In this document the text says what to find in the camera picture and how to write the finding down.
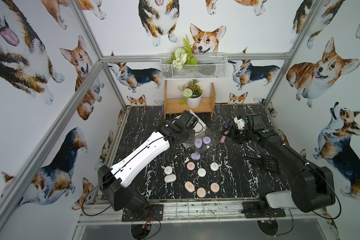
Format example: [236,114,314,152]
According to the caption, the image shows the white mini drawer cabinet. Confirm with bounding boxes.
[174,111,205,133]

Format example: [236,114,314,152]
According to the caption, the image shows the purple earphone case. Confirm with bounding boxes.
[191,153,201,161]
[203,136,212,145]
[195,138,203,149]

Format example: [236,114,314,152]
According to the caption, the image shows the purple earphone case top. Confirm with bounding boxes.
[191,153,201,161]

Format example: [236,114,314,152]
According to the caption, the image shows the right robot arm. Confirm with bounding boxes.
[223,126,336,213]

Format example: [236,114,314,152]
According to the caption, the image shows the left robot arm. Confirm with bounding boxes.
[98,116,199,214]

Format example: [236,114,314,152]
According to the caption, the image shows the wooden shelf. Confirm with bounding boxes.
[164,81,217,119]

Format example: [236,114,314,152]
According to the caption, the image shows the purple pink toy rake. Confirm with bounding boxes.
[220,119,232,144]

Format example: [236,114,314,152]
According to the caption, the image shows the white earphone case upper left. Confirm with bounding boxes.
[164,166,173,175]

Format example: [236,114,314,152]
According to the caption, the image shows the white earphone case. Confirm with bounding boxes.
[164,166,173,175]
[210,163,219,172]
[198,168,207,178]

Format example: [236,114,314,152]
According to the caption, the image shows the pink earphone case upper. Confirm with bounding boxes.
[187,162,196,171]

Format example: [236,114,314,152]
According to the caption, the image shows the pink earphone case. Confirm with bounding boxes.
[210,183,220,193]
[187,162,196,171]
[197,188,207,198]

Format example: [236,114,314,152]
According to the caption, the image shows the white potted plant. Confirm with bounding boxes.
[179,80,203,108]

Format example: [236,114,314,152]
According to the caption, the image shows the white earphone case oval left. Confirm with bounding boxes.
[164,174,177,183]

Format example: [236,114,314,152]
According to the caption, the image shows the white earphone case middle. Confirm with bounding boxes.
[198,168,207,178]

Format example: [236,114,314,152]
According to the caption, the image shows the white earphone case right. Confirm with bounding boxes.
[210,163,219,172]

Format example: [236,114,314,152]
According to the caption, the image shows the pink earphone case oval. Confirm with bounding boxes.
[185,181,195,193]

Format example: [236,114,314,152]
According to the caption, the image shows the pink earphone case right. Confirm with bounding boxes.
[210,183,220,193]

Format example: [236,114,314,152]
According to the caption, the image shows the pink earphone case bottom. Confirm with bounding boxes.
[197,188,207,198]

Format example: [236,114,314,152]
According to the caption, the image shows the green white artificial flowers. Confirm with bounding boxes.
[168,35,198,70]

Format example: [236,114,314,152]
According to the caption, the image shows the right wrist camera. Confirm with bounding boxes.
[233,113,265,133]

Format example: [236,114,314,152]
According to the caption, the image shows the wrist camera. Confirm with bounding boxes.
[177,111,199,129]
[233,113,265,133]

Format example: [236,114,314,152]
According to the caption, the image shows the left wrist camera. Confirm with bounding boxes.
[177,111,199,129]

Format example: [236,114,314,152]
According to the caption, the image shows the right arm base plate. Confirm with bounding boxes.
[242,199,286,219]

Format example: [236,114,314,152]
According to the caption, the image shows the white wire basket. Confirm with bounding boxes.
[160,53,228,80]

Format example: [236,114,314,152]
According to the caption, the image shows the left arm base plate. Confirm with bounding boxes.
[122,204,164,222]

